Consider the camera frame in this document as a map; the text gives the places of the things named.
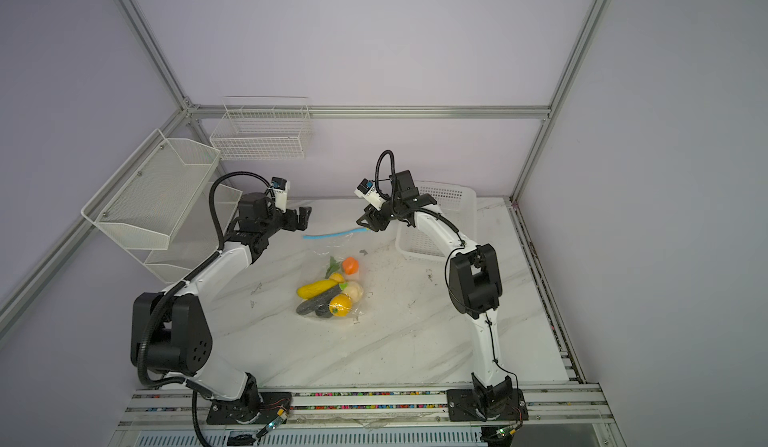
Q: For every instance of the clear zip top bag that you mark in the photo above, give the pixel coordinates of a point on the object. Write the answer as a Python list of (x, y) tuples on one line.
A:
[(319, 248)]

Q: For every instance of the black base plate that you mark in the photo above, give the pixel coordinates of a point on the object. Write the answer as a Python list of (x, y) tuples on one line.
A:
[(468, 405), (259, 409)]

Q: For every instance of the white wire wall basket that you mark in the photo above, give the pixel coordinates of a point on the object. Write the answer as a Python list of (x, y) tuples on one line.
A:
[(263, 128)]

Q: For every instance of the black round food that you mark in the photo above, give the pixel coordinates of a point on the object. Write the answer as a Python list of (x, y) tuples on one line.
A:
[(324, 311)]

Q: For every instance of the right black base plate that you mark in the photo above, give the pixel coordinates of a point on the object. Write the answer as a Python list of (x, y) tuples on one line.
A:
[(468, 405)]

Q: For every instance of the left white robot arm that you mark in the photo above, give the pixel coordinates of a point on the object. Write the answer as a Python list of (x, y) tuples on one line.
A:
[(171, 341)]

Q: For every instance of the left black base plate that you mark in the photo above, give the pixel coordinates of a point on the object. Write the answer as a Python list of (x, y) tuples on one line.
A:
[(259, 409)]

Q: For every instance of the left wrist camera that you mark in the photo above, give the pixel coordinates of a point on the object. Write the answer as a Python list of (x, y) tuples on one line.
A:
[(280, 188)]

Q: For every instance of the yellow lemon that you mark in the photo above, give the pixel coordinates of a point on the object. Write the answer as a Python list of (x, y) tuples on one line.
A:
[(341, 305)]

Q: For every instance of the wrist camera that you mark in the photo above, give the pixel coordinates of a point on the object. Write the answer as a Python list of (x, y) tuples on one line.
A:
[(368, 191), (280, 188)]

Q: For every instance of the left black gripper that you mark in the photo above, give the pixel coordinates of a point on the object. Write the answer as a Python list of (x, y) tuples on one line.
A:
[(291, 214)]

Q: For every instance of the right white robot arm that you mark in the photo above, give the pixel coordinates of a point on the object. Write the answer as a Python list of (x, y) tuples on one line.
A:
[(471, 275)]

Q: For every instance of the orange tangerine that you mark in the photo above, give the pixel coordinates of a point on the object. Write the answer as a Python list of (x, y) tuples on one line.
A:
[(350, 266)]

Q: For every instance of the aluminium frame back bar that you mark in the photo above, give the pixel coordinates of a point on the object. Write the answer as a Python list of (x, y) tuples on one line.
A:
[(319, 112)]

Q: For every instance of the beige potato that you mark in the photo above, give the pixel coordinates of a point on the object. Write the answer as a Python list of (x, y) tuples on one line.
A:
[(353, 290)]

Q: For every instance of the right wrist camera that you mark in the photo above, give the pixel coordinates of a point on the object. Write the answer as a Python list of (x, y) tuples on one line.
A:
[(368, 191)]

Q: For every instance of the white mesh two-tier shelf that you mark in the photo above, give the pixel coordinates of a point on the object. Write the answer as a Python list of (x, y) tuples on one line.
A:
[(155, 207)]

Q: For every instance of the yellow corn cob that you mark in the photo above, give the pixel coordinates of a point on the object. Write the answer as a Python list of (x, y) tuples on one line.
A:
[(316, 288)]

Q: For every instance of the aluminium front rail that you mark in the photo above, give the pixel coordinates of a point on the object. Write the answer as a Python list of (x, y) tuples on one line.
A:
[(549, 415)]

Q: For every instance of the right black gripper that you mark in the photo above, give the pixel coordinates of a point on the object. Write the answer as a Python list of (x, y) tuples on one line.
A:
[(375, 223)]

